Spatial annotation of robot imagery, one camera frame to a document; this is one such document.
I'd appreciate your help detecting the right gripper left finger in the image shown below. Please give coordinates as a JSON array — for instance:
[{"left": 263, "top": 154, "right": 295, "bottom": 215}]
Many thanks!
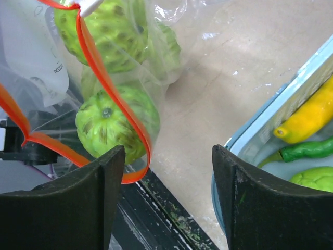
[{"left": 1, "top": 145, "right": 125, "bottom": 249}]

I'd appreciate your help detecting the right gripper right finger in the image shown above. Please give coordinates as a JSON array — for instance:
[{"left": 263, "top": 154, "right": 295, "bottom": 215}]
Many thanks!
[{"left": 212, "top": 145, "right": 332, "bottom": 249}]

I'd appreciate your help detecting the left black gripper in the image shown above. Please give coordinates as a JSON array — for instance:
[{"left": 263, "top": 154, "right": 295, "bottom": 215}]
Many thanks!
[{"left": 0, "top": 109, "right": 79, "bottom": 167}]

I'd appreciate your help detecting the clear orange-zip bag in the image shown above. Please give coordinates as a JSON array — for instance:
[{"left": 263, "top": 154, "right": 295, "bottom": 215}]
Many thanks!
[{"left": 1, "top": 1, "right": 209, "bottom": 184}]

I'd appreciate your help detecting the green custard apple toy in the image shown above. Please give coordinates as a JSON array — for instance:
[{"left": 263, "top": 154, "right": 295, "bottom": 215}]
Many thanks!
[{"left": 54, "top": 1, "right": 148, "bottom": 73}]

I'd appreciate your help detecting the green chayote toy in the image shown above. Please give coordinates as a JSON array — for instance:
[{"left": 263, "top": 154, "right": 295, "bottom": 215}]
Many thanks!
[{"left": 289, "top": 166, "right": 332, "bottom": 193}]

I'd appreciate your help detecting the light blue plastic basket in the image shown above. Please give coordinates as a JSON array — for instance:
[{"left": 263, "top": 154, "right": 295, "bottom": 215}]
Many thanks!
[{"left": 211, "top": 36, "right": 332, "bottom": 236}]

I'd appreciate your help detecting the green chili pepper toy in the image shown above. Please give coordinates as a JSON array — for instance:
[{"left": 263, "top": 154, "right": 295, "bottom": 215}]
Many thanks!
[{"left": 257, "top": 136, "right": 332, "bottom": 168}]

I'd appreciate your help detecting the yellow banana toy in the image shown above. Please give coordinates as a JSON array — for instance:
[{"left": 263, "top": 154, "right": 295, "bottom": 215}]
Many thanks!
[{"left": 273, "top": 78, "right": 332, "bottom": 144}]

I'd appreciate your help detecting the black aluminium base frame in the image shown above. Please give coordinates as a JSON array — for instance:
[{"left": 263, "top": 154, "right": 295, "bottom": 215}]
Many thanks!
[{"left": 110, "top": 171, "right": 217, "bottom": 249}]

